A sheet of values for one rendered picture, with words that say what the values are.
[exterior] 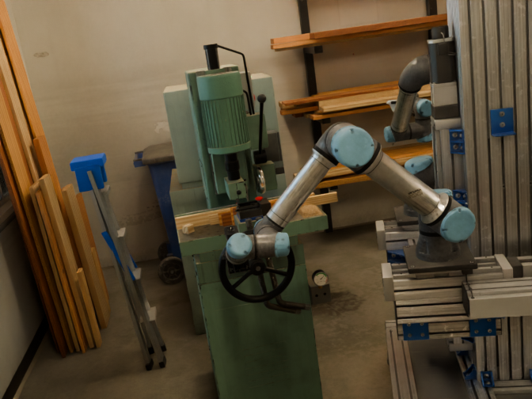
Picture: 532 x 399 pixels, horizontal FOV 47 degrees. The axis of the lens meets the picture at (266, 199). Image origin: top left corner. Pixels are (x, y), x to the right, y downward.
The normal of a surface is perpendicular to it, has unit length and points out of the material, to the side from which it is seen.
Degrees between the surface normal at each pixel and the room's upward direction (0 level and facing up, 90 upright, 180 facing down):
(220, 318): 90
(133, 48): 90
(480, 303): 90
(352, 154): 85
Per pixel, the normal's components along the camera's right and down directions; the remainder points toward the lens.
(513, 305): -0.13, 0.28
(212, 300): 0.18, 0.23
